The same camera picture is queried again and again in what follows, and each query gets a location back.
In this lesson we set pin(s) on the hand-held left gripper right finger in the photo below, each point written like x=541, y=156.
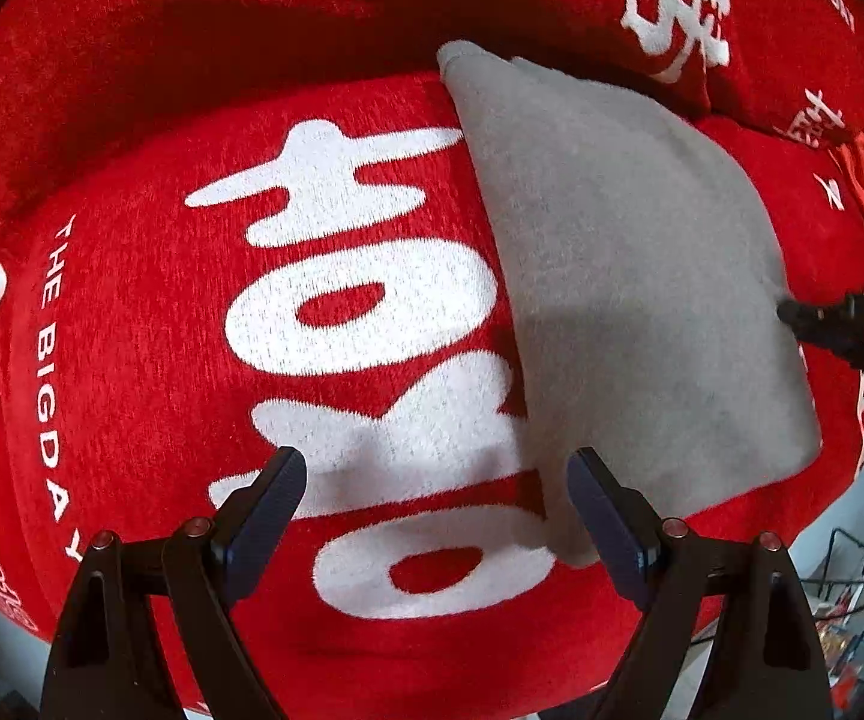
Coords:
x=612, y=529

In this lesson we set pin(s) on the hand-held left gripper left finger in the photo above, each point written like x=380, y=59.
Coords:
x=271, y=510

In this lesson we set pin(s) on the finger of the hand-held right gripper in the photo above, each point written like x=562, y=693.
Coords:
x=859, y=330

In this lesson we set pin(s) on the grey sock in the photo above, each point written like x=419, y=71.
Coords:
x=627, y=277

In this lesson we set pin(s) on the red printed blanket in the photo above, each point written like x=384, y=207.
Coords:
x=139, y=277

